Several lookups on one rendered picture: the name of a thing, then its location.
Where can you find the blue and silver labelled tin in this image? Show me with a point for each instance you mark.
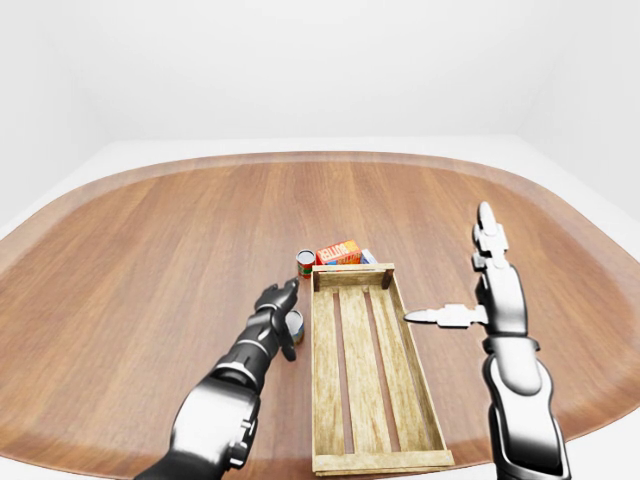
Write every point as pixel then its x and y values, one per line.
pixel 297 326

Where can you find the orange butter box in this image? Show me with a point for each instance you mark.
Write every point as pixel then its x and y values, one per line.
pixel 338 252

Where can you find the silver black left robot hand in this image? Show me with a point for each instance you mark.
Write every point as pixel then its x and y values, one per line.
pixel 274 310

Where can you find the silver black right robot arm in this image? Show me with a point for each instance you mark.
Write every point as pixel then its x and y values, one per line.
pixel 525 415

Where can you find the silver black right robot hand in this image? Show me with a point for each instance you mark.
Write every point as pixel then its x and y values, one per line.
pixel 502 300

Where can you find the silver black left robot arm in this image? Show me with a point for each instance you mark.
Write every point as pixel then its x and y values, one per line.
pixel 220 405

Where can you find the blue and white box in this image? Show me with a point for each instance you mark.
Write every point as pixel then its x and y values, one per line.
pixel 369 257

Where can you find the red and green labelled tin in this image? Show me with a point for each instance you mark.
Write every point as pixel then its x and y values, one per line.
pixel 305 264

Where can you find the wooden slat tray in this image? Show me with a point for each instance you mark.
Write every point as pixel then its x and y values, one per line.
pixel 372 370

